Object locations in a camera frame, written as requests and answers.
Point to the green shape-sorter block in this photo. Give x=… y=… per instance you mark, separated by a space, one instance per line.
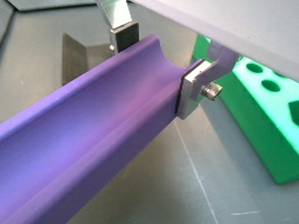
x=261 y=99

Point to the black cradle fixture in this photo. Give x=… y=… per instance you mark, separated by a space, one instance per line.
x=78 y=58

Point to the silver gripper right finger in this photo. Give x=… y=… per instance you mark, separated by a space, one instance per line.
x=197 y=81

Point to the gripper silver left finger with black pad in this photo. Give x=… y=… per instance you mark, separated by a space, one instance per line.
x=122 y=27

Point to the purple arch bar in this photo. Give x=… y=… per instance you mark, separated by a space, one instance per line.
x=68 y=144

